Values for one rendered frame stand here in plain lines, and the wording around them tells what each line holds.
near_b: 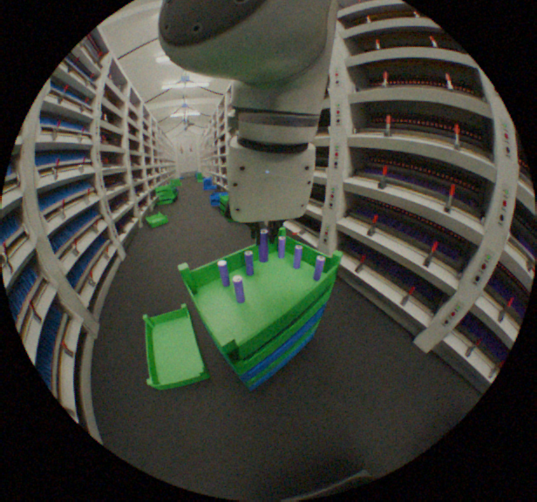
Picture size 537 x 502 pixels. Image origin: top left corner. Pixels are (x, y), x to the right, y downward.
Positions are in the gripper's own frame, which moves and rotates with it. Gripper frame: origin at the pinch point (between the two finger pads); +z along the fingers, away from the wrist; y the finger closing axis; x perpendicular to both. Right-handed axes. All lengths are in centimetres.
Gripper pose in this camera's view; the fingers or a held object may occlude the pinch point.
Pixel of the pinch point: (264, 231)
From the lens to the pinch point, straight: 26.3
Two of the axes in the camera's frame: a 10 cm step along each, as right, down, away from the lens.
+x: -1.9, -7.7, 6.1
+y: 9.8, -1.0, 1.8
